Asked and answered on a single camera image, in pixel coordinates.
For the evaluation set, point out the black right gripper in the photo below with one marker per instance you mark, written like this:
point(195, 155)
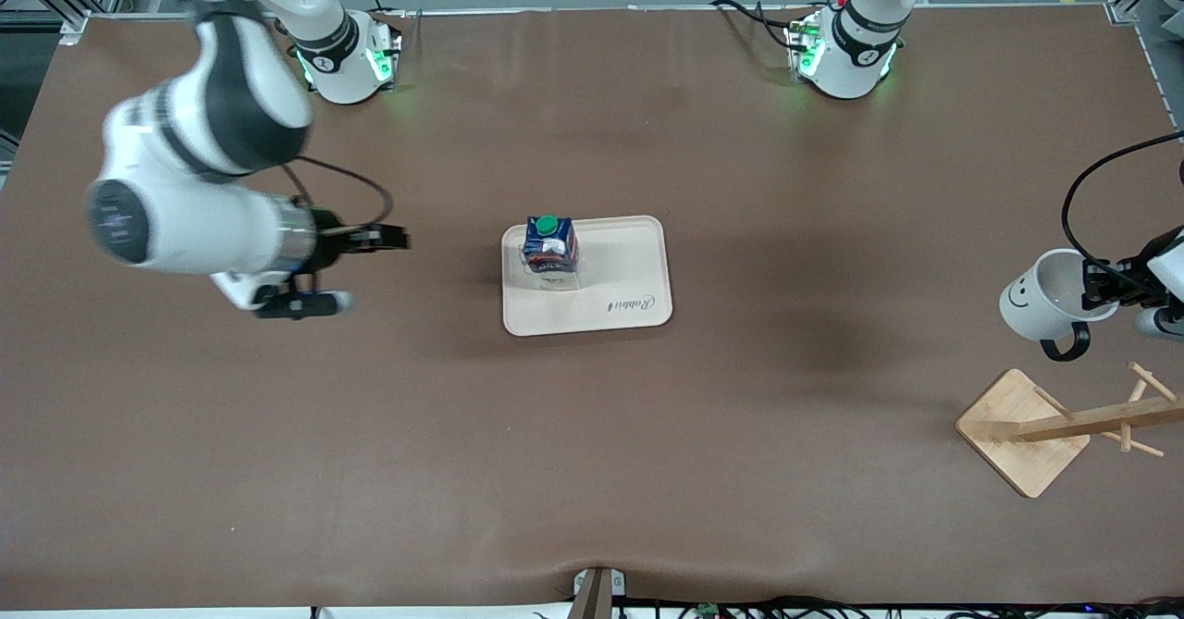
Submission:
point(331, 238)

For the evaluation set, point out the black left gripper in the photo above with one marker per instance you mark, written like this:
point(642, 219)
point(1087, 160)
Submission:
point(1134, 283)

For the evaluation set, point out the blue milk carton green cap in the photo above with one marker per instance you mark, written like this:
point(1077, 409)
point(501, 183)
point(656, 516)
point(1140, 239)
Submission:
point(551, 244)

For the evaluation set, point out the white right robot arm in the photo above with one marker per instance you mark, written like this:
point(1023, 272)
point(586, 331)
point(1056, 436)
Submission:
point(213, 92)

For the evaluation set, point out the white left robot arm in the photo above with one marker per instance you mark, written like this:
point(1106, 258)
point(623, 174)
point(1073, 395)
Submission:
point(851, 45)

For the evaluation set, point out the wooden mug rack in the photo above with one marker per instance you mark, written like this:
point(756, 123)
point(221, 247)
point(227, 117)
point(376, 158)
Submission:
point(1017, 434)

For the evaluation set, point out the cream tray with rabbit print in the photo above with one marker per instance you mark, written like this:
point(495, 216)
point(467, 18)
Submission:
point(629, 267)

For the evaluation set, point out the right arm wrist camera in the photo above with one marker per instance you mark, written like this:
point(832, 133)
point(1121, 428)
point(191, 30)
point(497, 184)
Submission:
point(301, 304)

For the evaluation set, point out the metal table edge bracket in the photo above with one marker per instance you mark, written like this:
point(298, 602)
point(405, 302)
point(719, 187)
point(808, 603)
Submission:
point(597, 591)

